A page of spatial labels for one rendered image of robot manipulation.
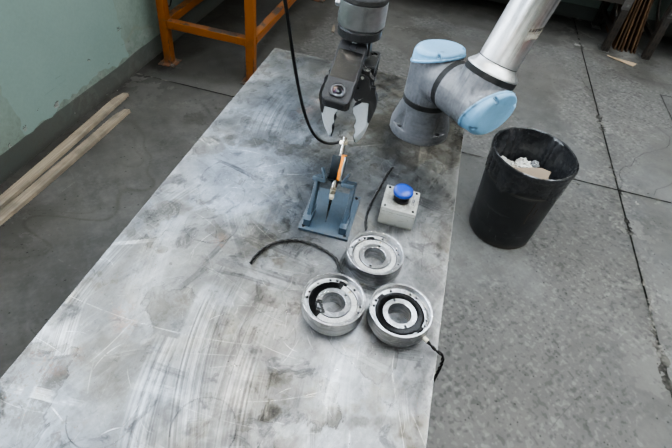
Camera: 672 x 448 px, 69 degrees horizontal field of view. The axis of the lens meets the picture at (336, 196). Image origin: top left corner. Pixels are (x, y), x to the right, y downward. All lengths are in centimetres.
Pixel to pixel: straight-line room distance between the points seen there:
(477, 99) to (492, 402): 107
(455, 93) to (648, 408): 135
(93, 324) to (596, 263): 199
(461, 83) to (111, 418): 86
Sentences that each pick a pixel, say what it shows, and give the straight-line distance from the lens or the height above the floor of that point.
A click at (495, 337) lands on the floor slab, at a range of 192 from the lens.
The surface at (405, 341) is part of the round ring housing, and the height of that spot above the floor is 83.
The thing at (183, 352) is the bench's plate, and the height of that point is 80.
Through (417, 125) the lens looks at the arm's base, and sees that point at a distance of 120.
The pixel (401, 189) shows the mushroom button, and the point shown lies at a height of 87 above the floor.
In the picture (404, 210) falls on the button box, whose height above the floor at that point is 84.
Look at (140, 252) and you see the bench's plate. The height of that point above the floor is 80.
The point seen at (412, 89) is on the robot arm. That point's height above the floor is 93.
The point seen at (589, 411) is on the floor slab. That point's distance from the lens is 192.
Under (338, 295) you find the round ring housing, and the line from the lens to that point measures 84.
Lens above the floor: 150
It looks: 43 degrees down
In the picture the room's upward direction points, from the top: 8 degrees clockwise
